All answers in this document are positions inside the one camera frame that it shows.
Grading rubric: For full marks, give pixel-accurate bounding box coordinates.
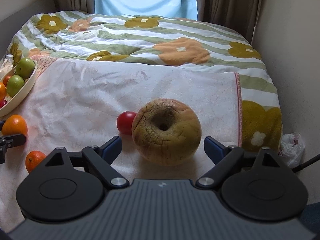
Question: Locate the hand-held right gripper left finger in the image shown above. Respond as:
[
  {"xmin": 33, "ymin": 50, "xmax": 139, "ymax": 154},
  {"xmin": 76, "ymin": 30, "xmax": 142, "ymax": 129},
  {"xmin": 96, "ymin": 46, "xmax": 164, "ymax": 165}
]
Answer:
[{"xmin": 45, "ymin": 135, "xmax": 127, "ymax": 189}]

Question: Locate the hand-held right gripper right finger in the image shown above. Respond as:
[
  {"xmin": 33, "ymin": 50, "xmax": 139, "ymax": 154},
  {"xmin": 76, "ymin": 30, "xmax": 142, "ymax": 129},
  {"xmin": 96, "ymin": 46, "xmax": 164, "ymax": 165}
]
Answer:
[{"xmin": 195, "ymin": 136, "xmax": 282, "ymax": 189}]

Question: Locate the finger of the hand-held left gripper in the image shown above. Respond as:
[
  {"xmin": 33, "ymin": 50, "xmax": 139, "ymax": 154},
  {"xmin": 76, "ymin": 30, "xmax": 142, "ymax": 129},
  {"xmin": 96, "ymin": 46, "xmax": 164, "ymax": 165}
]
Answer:
[{"xmin": 0, "ymin": 133, "xmax": 27, "ymax": 164}]

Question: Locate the wrinkled brown apple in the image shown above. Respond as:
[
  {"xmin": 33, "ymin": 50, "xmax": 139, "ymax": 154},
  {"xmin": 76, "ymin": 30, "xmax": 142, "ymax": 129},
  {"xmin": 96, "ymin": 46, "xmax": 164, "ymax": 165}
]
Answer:
[{"xmin": 131, "ymin": 98, "xmax": 202, "ymax": 167}]

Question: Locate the cream plate with duck print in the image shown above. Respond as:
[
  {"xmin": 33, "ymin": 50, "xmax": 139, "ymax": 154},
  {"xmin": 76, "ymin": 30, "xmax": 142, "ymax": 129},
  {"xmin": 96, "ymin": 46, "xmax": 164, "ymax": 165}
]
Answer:
[{"xmin": 0, "ymin": 59, "xmax": 38, "ymax": 117}]

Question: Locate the green apple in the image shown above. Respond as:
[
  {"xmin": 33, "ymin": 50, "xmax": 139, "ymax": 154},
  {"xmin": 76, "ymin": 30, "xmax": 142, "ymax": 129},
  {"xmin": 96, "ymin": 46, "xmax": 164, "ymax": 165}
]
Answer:
[
  {"xmin": 7, "ymin": 75, "xmax": 25, "ymax": 95},
  {"xmin": 16, "ymin": 58, "xmax": 36, "ymax": 80}
]

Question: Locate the white cloth with pink edge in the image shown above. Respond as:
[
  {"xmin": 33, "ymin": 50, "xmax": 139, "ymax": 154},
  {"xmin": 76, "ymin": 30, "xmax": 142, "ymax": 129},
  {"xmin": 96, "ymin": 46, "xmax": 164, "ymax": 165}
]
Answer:
[{"xmin": 0, "ymin": 58, "xmax": 243, "ymax": 233}]

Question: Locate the white plastic bag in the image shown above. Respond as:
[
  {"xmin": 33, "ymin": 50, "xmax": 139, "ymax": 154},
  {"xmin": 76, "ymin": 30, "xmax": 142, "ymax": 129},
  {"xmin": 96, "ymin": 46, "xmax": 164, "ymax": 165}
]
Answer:
[{"xmin": 279, "ymin": 132, "xmax": 306, "ymax": 168}]

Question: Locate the pink floral cloth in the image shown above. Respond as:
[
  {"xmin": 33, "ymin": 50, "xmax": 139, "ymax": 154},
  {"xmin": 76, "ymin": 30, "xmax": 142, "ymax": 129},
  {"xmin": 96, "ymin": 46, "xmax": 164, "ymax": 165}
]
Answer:
[{"xmin": 32, "ymin": 56, "xmax": 59, "ymax": 78}]

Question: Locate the floral striped quilt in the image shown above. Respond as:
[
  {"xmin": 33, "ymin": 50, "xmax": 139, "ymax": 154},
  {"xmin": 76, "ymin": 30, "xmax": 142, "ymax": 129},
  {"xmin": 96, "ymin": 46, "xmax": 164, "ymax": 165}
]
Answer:
[{"xmin": 6, "ymin": 10, "xmax": 283, "ymax": 153}]

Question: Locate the dark blue cloth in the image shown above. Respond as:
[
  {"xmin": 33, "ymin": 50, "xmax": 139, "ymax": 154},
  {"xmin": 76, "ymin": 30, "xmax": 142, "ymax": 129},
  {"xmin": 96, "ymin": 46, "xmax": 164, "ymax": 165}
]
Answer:
[{"xmin": 299, "ymin": 204, "xmax": 320, "ymax": 240}]

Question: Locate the black cable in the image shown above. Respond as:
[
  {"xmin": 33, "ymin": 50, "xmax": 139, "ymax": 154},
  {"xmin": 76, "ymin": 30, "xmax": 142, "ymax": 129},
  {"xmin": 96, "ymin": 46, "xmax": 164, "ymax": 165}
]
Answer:
[{"xmin": 291, "ymin": 152, "xmax": 320, "ymax": 173}]

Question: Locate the grey bed frame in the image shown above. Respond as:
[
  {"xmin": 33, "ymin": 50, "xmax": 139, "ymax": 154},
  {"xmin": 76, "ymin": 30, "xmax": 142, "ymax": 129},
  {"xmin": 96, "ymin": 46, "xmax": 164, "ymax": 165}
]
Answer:
[{"xmin": 0, "ymin": 0, "xmax": 57, "ymax": 29}]

